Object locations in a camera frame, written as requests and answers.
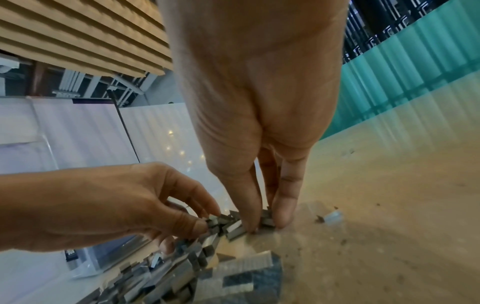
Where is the person's right hand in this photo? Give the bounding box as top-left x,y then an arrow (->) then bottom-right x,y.
157,0 -> 352,234

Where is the person's left hand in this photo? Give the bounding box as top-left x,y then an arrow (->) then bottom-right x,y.
0,161 -> 224,255

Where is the transparent storage box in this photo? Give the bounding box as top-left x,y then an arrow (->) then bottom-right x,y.
63,232 -> 155,280

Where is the pile of metal staple strips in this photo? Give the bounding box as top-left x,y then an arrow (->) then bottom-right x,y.
74,200 -> 347,304

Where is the black metal railing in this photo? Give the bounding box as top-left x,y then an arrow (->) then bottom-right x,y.
341,0 -> 451,65

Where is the green curtain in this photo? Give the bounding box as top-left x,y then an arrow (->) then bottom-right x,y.
323,0 -> 480,141

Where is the black window post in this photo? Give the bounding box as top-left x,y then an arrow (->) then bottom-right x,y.
106,89 -> 144,164

